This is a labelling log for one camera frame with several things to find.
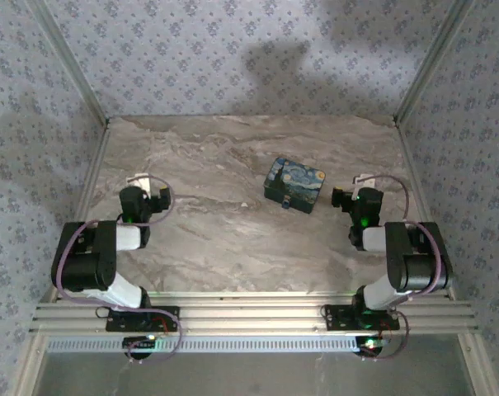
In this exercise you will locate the starry night tin box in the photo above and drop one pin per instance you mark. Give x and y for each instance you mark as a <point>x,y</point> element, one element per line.
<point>294,177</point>

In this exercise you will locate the small padlock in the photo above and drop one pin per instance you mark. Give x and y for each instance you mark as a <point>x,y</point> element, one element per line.
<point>286,203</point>

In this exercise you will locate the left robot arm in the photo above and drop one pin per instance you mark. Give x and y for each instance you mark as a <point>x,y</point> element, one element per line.
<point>84,264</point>

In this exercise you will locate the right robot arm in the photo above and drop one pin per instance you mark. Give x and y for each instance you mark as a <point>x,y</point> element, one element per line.
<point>418,264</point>

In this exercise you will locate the controller board with green light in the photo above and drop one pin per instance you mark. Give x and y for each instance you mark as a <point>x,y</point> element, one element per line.
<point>139,342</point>
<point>370,344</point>

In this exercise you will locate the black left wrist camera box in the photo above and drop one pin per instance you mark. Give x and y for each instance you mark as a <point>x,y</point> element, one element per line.
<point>160,200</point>

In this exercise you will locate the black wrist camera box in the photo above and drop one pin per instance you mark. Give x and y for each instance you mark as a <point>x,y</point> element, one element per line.
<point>342,199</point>
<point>160,200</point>

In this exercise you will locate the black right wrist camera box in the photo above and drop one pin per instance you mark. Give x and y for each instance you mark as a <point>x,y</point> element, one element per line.
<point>342,199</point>

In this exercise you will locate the aluminium side rail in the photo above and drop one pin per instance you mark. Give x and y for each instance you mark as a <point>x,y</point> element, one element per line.
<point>414,185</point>
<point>93,185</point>

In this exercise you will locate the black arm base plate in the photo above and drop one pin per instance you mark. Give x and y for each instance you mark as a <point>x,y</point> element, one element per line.
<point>340,319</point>
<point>121,323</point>

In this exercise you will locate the aluminium frame post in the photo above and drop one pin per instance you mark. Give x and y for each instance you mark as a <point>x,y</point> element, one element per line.
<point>434,62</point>
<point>67,62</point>

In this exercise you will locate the aluminium rail beam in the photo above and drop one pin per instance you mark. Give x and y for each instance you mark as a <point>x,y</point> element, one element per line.
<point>253,313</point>

